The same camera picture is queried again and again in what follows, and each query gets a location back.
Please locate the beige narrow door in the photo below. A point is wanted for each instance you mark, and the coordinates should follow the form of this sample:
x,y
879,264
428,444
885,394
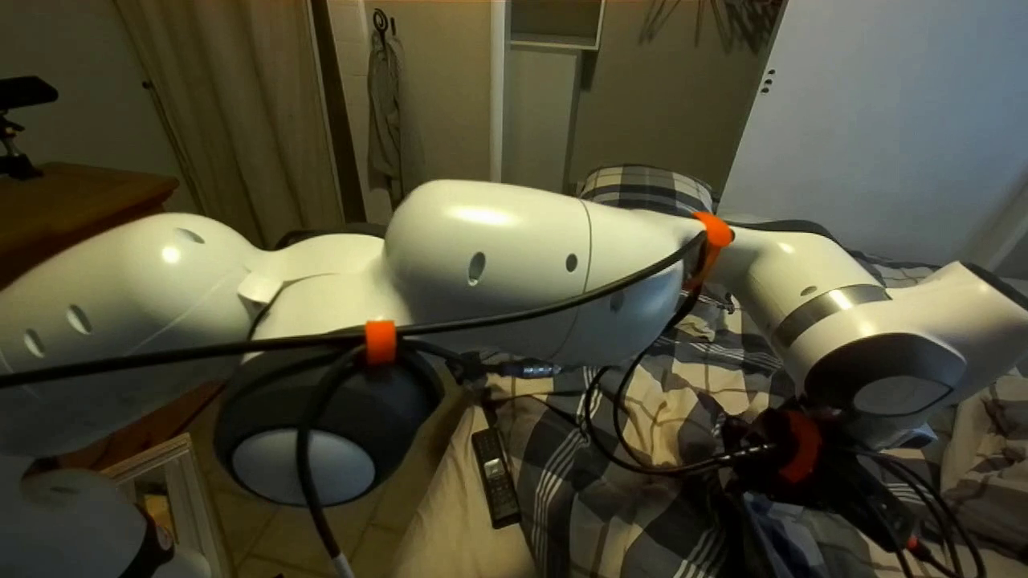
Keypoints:
x,y
540,115

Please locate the beige curtain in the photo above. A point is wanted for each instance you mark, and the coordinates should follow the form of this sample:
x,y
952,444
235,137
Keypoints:
x,y
235,107

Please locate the black remote control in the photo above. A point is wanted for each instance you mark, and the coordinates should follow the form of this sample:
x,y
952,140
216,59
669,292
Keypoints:
x,y
496,483

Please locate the black clamp mount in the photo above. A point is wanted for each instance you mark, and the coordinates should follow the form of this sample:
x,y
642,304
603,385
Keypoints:
x,y
22,90

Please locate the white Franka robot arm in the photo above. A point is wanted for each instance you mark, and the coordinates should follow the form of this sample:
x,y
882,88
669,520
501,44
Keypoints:
x,y
482,258

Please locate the wooden dresser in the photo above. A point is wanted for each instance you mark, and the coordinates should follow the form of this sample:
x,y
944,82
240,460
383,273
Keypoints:
x,y
75,204

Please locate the mattress with cream sheet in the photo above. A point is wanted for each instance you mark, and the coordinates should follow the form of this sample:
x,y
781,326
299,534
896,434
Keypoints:
x,y
451,534

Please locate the grey hanging cloth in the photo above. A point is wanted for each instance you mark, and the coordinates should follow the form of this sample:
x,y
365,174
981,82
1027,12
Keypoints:
x,y
388,107

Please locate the dark hanging bundle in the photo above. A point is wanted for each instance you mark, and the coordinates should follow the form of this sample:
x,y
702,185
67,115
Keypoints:
x,y
718,20

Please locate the white closet door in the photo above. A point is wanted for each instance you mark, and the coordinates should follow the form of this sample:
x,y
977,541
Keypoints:
x,y
887,115

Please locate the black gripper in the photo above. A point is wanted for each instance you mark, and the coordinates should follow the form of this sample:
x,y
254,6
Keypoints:
x,y
760,452

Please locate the large plaid pillow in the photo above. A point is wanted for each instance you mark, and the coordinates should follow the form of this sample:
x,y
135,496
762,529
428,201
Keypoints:
x,y
643,188

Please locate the plaid blanket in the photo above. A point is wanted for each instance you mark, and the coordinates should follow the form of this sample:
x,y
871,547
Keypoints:
x,y
643,515

